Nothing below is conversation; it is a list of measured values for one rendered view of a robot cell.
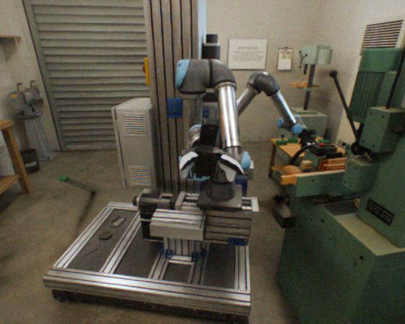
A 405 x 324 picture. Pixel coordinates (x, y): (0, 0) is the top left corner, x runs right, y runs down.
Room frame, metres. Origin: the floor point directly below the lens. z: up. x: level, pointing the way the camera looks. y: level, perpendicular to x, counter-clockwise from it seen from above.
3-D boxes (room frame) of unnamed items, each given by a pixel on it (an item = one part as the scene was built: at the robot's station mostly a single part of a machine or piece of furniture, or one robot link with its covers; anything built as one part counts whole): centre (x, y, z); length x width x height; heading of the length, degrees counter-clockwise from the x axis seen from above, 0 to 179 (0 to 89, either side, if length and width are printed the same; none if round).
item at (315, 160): (1.30, -0.70, 0.92); 0.15 x 0.13 x 0.09; 102
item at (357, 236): (1.00, -0.80, 0.76); 0.57 x 0.45 x 0.09; 12
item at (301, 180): (1.07, -0.75, 0.93); 0.60 x 0.02 x 0.06; 102
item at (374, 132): (0.88, -0.67, 1.23); 0.09 x 0.08 x 0.15; 12
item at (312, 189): (1.21, -0.72, 0.87); 0.61 x 0.30 x 0.06; 102
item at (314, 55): (3.46, -1.48, 0.79); 0.62 x 0.48 x 1.58; 5
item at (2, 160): (2.63, 2.47, 0.24); 0.31 x 0.29 x 0.47; 7
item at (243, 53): (4.13, -0.70, 1.48); 0.64 x 0.02 x 0.46; 97
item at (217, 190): (1.08, -0.09, 0.87); 0.15 x 0.15 x 0.10
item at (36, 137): (3.47, 2.51, 0.57); 0.47 x 0.37 x 1.14; 7
